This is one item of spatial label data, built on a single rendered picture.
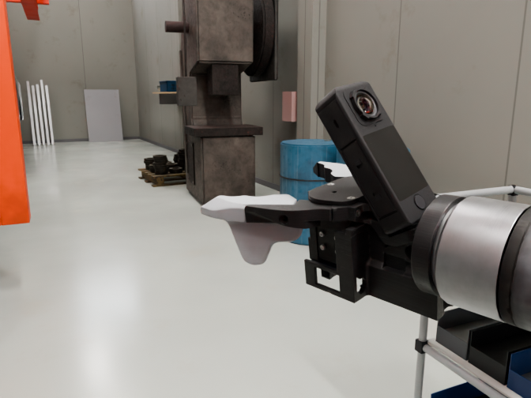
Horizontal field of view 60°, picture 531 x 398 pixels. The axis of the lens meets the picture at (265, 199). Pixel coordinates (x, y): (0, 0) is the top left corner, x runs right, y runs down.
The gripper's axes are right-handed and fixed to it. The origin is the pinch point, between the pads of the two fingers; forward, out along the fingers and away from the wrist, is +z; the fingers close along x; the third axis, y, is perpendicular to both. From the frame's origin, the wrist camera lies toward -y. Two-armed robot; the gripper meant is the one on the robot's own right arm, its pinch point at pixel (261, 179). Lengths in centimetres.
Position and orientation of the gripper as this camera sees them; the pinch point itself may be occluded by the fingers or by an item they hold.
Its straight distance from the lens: 45.7
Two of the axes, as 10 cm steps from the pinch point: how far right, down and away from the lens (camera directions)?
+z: -6.6, -1.6, 7.3
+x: 7.4, -2.8, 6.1
